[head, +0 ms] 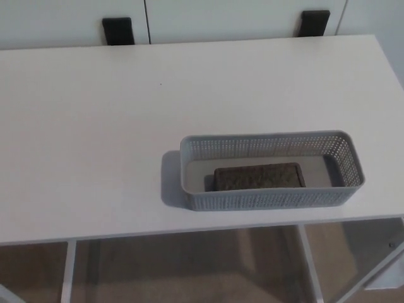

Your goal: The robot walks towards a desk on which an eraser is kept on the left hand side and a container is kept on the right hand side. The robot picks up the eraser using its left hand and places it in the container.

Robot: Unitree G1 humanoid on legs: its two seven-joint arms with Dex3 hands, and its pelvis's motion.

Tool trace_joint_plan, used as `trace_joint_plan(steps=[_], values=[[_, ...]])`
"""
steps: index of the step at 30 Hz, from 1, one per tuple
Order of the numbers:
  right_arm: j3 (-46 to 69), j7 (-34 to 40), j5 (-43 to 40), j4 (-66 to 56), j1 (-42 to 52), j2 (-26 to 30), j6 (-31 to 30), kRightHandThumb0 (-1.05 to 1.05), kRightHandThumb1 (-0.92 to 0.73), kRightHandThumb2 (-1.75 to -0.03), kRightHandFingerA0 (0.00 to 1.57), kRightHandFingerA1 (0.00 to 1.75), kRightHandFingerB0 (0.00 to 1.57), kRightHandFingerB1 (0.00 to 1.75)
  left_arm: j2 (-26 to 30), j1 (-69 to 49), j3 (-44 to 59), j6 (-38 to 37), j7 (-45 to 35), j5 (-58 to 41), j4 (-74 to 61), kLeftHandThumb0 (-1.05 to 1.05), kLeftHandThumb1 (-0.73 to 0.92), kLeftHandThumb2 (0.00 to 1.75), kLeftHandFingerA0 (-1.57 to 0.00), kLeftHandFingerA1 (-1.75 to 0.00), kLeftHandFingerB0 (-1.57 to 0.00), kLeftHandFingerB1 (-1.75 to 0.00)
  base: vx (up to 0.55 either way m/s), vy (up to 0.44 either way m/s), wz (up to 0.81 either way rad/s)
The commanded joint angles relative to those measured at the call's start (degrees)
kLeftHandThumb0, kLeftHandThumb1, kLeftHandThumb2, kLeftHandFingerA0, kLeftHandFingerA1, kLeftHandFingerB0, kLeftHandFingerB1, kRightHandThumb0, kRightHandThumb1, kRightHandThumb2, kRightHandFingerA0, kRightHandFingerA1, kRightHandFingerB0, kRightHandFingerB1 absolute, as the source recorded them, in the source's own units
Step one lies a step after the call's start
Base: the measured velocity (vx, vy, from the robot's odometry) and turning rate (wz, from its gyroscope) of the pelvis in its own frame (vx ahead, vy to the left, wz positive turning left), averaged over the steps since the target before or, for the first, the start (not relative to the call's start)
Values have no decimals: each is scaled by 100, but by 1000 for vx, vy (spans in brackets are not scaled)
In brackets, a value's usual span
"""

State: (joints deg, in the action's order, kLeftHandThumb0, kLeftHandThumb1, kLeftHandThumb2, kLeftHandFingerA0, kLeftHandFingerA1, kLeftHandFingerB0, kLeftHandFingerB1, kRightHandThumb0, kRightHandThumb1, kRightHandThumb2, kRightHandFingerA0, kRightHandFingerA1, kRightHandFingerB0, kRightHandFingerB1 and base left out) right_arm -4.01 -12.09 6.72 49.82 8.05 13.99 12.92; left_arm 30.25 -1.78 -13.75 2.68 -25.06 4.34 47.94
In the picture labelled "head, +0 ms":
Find white desk leg frame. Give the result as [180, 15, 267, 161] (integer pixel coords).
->
[0, 241, 78, 303]
[298, 217, 404, 303]

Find black wall bracket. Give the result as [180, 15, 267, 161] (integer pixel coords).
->
[102, 17, 136, 46]
[299, 10, 331, 38]

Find white desk right leg frame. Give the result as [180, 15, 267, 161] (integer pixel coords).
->
[298, 217, 404, 303]

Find grey perforated plastic basket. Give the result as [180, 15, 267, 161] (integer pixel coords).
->
[179, 129, 367, 212]

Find right black wall bracket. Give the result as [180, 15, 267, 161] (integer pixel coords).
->
[299, 10, 331, 38]

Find white desk left leg frame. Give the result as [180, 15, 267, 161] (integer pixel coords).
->
[0, 241, 78, 303]

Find left black wall bracket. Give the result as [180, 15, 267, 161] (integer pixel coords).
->
[102, 17, 136, 46]

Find white cabinet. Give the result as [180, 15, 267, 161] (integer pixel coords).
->
[0, 0, 404, 51]

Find black whiteboard eraser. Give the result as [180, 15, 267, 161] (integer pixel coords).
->
[213, 162, 307, 193]

